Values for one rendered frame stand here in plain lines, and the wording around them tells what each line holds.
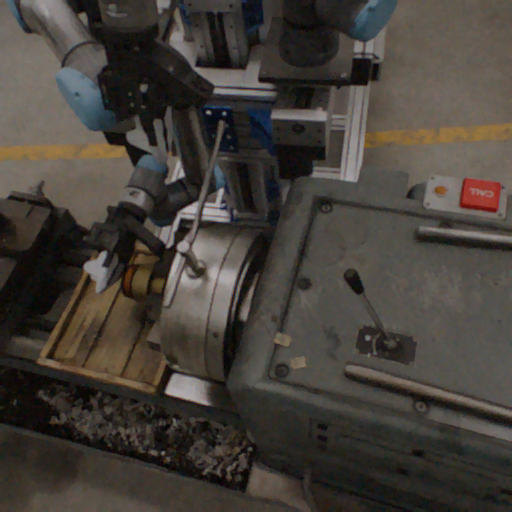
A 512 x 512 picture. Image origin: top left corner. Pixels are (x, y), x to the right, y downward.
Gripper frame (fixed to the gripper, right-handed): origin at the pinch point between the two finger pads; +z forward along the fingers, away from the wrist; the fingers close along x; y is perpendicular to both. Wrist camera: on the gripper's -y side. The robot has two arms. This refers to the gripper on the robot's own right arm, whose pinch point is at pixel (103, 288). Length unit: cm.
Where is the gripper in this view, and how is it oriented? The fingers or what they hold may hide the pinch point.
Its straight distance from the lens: 114.1
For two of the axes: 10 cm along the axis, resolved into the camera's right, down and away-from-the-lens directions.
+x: -0.9, -4.9, -8.7
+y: -9.6, -2.0, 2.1
